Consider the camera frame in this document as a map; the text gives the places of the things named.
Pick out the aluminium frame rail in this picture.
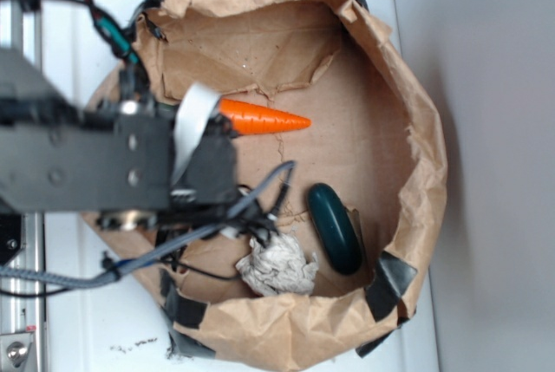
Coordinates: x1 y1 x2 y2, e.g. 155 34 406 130
1 2 49 371

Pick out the orange toy carrot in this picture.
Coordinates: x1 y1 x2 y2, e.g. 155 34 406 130
219 99 311 135

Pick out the dark green toy cucumber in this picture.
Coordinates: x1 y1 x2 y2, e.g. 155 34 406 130
307 183 362 276

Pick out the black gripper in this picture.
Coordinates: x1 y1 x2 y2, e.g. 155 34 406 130
166 112 238 216

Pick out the grey braided cable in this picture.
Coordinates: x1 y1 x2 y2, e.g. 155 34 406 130
0 160 297 290

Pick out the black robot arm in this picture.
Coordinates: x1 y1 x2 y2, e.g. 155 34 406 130
1 49 239 230

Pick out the black mounting bracket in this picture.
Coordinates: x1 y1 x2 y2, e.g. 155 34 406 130
0 214 23 266

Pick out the crumpled white paper towel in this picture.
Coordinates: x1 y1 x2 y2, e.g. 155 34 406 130
235 233 319 297

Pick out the brown paper bag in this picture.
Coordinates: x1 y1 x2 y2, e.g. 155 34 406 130
80 0 448 372

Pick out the metal corner bracket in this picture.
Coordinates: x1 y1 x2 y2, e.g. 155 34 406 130
1 332 36 372

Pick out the red black wire bundle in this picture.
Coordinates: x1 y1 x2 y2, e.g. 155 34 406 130
0 0 144 69

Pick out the white ribbon cable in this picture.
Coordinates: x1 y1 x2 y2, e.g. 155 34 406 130
171 82 222 186

